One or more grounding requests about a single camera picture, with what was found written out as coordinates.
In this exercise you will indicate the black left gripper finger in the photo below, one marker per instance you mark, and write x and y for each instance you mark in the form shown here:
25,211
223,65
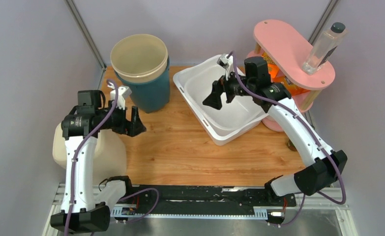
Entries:
135,125
122,129

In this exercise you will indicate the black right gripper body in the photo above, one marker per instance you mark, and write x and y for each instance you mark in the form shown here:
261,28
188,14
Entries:
232,84

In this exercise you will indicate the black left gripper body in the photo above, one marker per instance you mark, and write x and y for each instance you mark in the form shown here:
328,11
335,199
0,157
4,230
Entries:
116,116

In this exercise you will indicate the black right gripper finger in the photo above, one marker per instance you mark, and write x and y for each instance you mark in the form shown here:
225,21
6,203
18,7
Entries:
214,98
228,94

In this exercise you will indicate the cream large bucket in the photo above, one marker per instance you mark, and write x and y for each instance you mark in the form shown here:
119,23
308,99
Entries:
139,58

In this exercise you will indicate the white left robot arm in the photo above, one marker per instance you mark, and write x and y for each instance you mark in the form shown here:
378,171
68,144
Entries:
81,211

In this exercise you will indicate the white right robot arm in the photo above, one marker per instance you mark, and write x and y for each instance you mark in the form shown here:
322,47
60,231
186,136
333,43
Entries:
323,165

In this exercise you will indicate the cream square container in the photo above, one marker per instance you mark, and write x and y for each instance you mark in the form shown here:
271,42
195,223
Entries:
109,159

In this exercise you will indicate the teal plastic bucket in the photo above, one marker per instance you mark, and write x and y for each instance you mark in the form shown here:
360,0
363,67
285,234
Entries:
150,96

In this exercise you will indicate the orange snack box lower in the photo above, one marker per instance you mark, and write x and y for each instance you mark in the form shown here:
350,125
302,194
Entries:
290,86

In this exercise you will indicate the pink two-tier shelf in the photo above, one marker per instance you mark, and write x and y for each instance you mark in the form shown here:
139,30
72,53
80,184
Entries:
289,49

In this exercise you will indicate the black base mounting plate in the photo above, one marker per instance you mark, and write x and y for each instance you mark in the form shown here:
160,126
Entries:
188,201

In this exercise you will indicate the clear bottle black cap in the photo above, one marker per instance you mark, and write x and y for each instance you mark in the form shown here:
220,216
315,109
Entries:
323,48

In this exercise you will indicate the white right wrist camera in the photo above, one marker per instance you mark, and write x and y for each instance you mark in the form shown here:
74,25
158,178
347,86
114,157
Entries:
225,61

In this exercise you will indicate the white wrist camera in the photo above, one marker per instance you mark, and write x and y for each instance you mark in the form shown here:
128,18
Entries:
119,95
225,61

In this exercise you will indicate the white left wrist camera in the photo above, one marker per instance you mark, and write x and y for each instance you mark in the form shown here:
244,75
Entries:
119,95

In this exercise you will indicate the aluminium frame rail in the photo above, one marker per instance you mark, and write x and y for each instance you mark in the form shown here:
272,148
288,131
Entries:
314,202

